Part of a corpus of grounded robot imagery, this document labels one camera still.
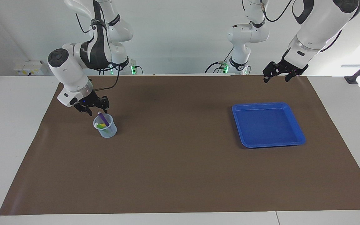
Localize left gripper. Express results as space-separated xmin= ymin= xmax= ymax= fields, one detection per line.
xmin=262 ymin=60 xmax=309 ymax=83

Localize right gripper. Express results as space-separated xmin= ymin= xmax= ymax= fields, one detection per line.
xmin=73 ymin=93 xmax=109 ymax=116

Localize blue plastic tray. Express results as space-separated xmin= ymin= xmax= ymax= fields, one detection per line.
xmin=232 ymin=102 xmax=307 ymax=148

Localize purple pen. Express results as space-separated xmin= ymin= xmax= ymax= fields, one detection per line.
xmin=97 ymin=111 xmax=110 ymax=127

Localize clear plastic measuring cup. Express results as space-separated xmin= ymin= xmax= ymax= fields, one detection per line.
xmin=93 ymin=113 xmax=118 ymax=138

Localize white socket box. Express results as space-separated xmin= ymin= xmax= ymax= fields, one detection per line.
xmin=13 ymin=61 xmax=45 ymax=76

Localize black cable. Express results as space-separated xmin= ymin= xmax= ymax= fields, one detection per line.
xmin=320 ymin=29 xmax=343 ymax=53
xmin=93 ymin=66 xmax=122 ymax=92
xmin=204 ymin=47 xmax=234 ymax=74
xmin=261 ymin=0 xmax=294 ymax=23

